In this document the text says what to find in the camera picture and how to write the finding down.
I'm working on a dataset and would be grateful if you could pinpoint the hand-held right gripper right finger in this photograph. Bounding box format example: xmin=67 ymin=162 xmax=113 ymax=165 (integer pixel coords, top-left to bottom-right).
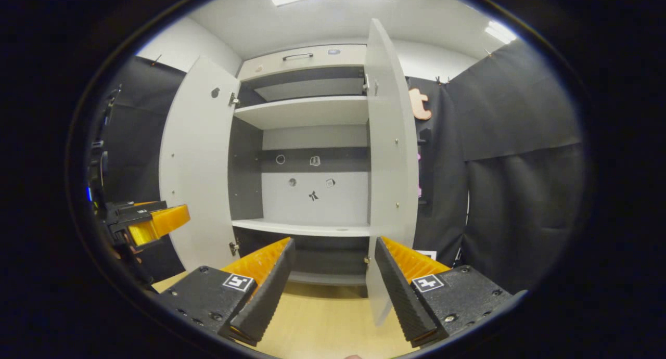
xmin=374 ymin=236 xmax=516 ymax=349

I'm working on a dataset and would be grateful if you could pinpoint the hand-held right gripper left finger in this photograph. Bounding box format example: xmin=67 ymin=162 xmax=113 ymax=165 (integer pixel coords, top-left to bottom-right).
xmin=153 ymin=237 xmax=297 ymax=348

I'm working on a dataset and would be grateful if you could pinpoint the grey shoe cabinet door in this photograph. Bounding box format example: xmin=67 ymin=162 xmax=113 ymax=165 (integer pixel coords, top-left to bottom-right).
xmin=363 ymin=18 xmax=420 ymax=327
xmin=159 ymin=56 xmax=242 ymax=272

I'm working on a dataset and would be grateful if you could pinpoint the grey cabinet shelf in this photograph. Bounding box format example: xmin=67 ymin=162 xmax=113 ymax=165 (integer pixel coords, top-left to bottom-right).
xmin=232 ymin=219 xmax=371 ymax=238
xmin=233 ymin=95 xmax=370 ymax=130

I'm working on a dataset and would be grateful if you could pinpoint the small ceiling light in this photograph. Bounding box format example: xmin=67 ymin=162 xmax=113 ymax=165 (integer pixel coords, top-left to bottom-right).
xmin=484 ymin=20 xmax=518 ymax=45

